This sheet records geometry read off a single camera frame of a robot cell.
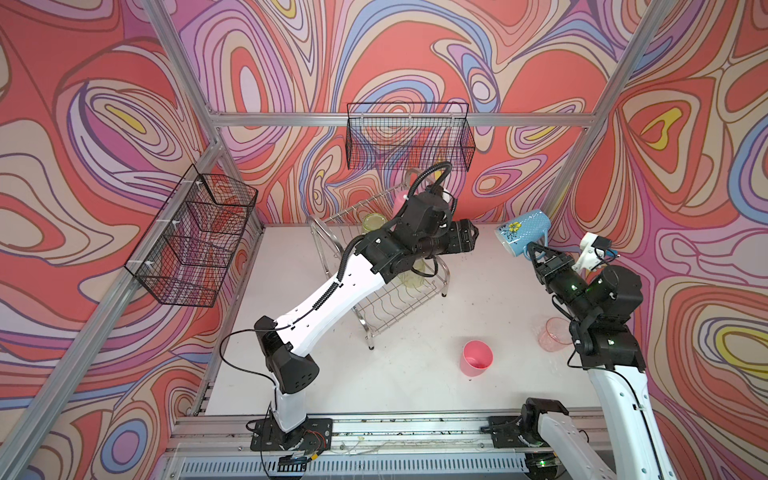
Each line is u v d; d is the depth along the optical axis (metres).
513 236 0.65
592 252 0.58
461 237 0.59
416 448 0.72
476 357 0.84
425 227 0.50
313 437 0.72
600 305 0.48
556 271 0.56
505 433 0.74
